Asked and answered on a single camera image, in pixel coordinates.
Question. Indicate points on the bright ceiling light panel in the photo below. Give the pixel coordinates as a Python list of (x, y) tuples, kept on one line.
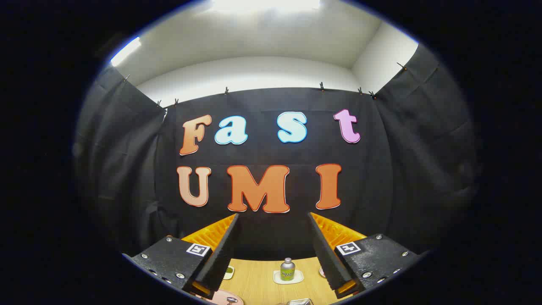
[(262, 4)]

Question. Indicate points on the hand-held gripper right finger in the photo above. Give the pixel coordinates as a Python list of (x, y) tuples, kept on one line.
[(328, 258)]

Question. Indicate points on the green soda bottle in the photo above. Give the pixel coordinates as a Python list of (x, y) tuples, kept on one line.
[(287, 271)]

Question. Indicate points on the white plate with food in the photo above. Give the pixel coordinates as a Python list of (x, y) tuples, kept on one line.
[(322, 272)]

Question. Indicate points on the white square coaster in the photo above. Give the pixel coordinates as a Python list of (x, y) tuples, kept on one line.
[(277, 279)]

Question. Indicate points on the pink round plate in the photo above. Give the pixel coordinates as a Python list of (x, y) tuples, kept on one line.
[(216, 298)]

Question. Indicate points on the ceiling strip light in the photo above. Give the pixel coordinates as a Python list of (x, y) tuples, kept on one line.
[(125, 51)]

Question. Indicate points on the white divided snack dish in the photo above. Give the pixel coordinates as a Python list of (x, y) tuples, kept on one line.
[(230, 275)]

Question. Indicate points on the row of black cloth clips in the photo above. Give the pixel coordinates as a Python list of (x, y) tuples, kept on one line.
[(322, 87)]

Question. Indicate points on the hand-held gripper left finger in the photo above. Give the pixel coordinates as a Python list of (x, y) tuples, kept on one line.
[(222, 254)]

